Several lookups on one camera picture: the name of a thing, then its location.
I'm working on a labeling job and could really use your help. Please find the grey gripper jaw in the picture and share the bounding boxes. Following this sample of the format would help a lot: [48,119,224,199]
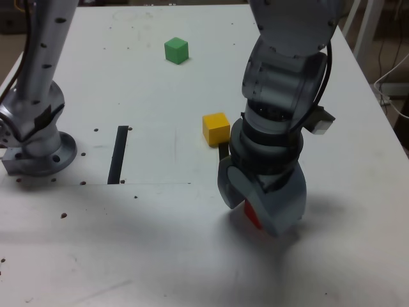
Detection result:
[245,165,308,238]
[217,155,257,210]

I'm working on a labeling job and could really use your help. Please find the red cube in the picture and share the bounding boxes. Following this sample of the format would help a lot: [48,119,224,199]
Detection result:
[243,198,263,230]

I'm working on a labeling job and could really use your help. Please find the yellow cube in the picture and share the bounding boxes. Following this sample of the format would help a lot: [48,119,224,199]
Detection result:
[202,112,231,148]

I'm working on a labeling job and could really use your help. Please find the green cube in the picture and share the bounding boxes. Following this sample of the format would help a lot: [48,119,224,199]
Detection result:
[164,36,189,65]

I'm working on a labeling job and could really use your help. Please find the black tape square outline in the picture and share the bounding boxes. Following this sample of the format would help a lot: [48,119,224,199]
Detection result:
[218,142,233,162]

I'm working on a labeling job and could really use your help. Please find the black tape strip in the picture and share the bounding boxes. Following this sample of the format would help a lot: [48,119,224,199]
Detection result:
[107,125,129,185]

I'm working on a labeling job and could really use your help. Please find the dark background box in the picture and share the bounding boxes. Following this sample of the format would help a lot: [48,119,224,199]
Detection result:
[0,12,29,35]

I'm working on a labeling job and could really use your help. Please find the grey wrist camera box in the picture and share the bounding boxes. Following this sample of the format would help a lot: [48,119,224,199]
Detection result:
[308,107,336,135]

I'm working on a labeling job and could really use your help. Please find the white background cable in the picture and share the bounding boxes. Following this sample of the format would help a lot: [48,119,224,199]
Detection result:
[373,52,409,120]

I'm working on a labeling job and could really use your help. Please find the black camera cable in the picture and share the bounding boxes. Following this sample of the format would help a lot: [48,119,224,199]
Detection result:
[289,40,333,145]

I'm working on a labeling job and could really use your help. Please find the white frame legs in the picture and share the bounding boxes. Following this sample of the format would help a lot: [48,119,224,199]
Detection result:
[343,0,384,61]

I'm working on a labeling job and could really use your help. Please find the yellow background cable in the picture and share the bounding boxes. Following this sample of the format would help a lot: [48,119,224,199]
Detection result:
[14,0,35,14]

